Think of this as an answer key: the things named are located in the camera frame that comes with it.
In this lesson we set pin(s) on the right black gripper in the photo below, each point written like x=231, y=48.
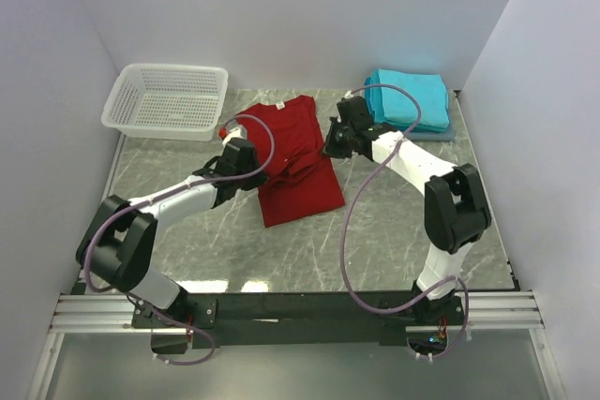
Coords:
x=337, y=139

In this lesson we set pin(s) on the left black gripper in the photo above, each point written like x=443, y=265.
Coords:
x=253, y=175

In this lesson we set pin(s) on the red t shirt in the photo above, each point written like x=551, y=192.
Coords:
x=301, y=179

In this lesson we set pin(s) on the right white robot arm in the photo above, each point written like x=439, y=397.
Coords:
x=456, y=211

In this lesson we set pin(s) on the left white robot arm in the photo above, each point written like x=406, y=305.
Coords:
x=119, y=243

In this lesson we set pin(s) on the dark teal folded shirt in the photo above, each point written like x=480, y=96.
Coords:
x=375, y=105

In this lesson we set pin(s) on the light turquoise folded shirt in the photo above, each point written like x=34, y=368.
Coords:
x=412, y=93

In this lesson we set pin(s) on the white plastic basket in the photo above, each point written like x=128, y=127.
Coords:
x=166, y=101

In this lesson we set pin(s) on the black base beam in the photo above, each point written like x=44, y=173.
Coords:
x=269, y=318

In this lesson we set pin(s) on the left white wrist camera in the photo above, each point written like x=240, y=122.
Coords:
x=227, y=133

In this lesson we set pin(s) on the left aluminium rail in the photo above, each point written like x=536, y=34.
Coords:
x=75, y=314

